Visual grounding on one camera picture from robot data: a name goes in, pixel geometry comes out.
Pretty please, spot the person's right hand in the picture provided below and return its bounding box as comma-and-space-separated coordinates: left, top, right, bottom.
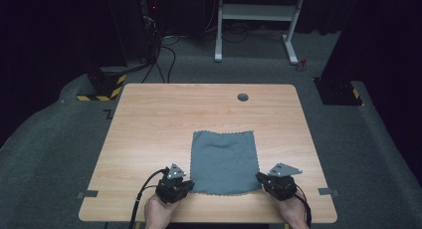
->
277, 192, 310, 229

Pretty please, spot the grey tape piece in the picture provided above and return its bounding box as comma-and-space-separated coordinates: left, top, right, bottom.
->
77, 189, 100, 199
317, 187, 340, 197

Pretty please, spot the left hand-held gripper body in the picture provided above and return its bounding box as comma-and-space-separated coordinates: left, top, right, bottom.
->
154, 162, 192, 204

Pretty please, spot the white metal desk frame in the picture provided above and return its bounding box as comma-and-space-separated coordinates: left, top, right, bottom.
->
213, 0, 308, 66

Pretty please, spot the black yellow striped stand base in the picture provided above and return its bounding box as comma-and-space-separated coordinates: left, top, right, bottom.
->
313, 77, 363, 107
76, 67, 127, 103

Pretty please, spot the dark equipment rack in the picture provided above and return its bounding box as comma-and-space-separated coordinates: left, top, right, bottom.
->
137, 0, 163, 63

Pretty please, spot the grey cloth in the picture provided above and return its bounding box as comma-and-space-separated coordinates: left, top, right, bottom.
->
189, 129, 263, 196

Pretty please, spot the black floor cable loop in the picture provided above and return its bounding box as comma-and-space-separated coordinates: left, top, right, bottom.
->
140, 44, 177, 84

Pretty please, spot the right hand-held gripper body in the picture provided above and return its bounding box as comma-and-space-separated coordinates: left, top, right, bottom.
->
263, 162, 304, 202

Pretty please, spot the black cable bundle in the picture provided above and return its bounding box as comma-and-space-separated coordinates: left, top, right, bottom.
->
220, 21, 250, 44

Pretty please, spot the person's left hand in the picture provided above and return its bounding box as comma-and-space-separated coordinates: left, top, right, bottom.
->
143, 192, 182, 229

